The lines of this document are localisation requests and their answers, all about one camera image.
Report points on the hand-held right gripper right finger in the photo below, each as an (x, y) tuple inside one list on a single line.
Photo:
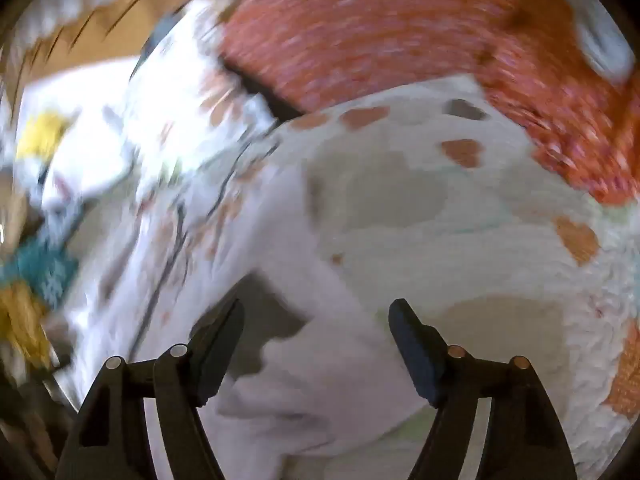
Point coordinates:
[(415, 355)]

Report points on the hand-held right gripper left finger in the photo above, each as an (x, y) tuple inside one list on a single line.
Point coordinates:
[(222, 350)]

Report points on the small white garment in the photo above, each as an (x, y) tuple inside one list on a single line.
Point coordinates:
[(310, 320)]

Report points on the patchwork quilted blanket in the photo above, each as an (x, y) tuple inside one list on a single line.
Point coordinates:
[(490, 220)]

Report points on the white floral pillow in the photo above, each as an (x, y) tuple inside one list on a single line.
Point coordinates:
[(165, 185)]

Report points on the teal printed package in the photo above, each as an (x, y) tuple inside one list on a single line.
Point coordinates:
[(42, 270)]

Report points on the mustard yellow cloth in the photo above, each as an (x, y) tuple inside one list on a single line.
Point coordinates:
[(20, 325)]

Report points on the orange floral cloth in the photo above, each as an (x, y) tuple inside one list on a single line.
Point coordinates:
[(400, 35)]

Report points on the white object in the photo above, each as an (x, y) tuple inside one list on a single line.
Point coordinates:
[(602, 35)]

